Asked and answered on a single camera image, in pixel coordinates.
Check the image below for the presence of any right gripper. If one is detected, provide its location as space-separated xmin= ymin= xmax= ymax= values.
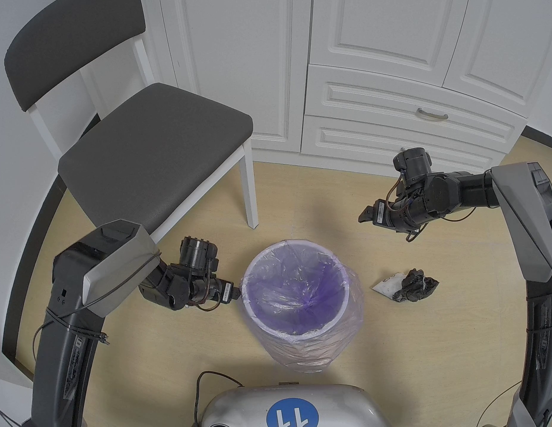
xmin=358 ymin=198 xmax=414 ymax=231

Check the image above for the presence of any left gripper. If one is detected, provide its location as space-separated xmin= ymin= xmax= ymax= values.
xmin=199 ymin=278 xmax=242 ymax=306

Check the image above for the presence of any purple plastic bag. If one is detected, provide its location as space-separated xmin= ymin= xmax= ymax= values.
xmin=240 ymin=238 xmax=366 ymax=375

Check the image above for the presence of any black plastic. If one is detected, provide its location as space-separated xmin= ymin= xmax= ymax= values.
xmin=392 ymin=268 xmax=440 ymax=304

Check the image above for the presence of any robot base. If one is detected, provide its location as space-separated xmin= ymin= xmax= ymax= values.
xmin=200 ymin=383 xmax=391 ymax=427

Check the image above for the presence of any white trash bin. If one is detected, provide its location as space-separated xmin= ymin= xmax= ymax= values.
xmin=241 ymin=238 xmax=351 ymax=369

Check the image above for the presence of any grey and white chair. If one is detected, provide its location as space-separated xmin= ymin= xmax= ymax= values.
xmin=4 ymin=0 xmax=259 ymax=245

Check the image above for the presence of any white wardrobe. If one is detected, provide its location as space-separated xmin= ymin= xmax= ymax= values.
xmin=138 ymin=0 xmax=552 ymax=191

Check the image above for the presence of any black cable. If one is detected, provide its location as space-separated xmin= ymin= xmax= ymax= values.
xmin=193 ymin=371 xmax=246 ymax=427
xmin=478 ymin=382 xmax=523 ymax=427

